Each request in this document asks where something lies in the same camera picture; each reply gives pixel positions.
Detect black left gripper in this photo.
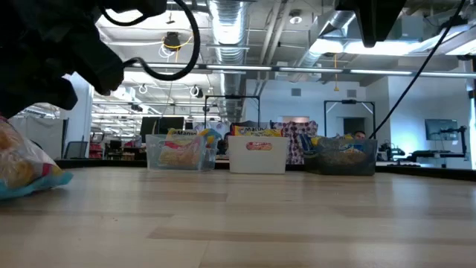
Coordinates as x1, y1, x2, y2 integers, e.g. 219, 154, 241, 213
0, 0, 126, 120

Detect grey mesh chair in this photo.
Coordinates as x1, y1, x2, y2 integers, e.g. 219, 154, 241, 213
62, 140, 89, 160

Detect black background monitors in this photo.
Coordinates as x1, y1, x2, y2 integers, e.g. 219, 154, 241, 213
140, 116, 186, 144

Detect clear plastic bin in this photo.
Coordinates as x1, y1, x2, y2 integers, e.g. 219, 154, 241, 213
145, 133, 219, 172

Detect white plastic bin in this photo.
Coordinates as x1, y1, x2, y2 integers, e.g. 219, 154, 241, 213
228, 135, 289, 175

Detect smoked grey plastic bin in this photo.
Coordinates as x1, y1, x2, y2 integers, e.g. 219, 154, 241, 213
304, 137, 379, 176

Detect black overhead camera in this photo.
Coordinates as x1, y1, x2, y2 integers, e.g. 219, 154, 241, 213
162, 31, 183, 52

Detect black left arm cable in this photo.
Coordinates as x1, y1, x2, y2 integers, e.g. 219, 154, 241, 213
98, 0, 202, 82

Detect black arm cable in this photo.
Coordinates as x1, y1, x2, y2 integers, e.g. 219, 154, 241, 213
369, 0, 468, 139
98, 0, 202, 82

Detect black background rig frame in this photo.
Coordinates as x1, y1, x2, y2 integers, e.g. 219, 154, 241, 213
203, 95, 261, 130
323, 98, 377, 139

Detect silver ventilation duct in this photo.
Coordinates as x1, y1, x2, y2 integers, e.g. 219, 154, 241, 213
289, 9, 358, 83
207, 0, 248, 124

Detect black aluminium rig frame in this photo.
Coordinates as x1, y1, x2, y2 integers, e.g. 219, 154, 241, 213
55, 61, 476, 183

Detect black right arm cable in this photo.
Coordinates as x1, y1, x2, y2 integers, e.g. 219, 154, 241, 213
369, 0, 468, 139

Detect black wall screen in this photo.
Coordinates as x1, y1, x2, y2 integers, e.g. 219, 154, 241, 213
425, 118, 459, 141

